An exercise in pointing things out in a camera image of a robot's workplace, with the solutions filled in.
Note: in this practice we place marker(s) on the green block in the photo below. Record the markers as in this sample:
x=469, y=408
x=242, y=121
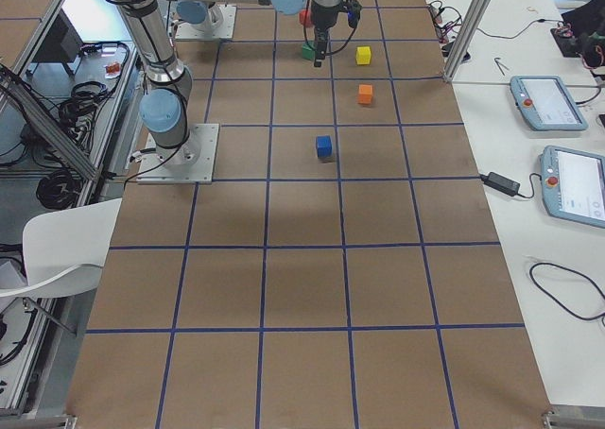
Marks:
x=307, y=52

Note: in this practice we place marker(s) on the lower teach pendant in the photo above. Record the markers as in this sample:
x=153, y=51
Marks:
x=573, y=185

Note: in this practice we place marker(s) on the orange block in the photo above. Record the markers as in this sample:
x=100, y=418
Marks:
x=365, y=94

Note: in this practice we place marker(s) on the upper teach pendant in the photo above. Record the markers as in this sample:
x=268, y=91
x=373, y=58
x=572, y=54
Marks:
x=545, y=104

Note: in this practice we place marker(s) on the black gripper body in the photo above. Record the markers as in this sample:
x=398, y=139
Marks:
x=324, y=19

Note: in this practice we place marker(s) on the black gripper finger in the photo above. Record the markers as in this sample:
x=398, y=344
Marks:
x=320, y=46

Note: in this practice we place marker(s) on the blue block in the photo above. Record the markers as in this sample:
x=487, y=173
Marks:
x=324, y=146

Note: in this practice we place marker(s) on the black power adapter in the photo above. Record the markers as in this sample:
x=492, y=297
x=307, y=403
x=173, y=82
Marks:
x=500, y=183

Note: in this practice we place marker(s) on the red block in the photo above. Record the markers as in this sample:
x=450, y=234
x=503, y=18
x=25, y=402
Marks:
x=305, y=18

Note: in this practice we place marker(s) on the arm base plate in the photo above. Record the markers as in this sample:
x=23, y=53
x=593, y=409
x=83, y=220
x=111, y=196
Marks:
x=198, y=22
x=194, y=162

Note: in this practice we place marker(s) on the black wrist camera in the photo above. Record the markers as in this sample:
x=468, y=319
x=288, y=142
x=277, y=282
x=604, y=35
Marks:
x=353, y=9

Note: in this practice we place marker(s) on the aluminium frame post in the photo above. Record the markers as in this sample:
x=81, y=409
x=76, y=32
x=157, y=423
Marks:
x=461, y=44

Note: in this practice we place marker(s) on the yellow block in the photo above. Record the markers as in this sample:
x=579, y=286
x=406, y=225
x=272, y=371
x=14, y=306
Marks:
x=363, y=55

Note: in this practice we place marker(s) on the teach pendant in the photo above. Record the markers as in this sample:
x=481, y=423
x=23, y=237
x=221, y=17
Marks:
x=545, y=104
x=573, y=185

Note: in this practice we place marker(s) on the white chair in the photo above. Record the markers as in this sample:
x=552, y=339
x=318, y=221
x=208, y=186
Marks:
x=65, y=251

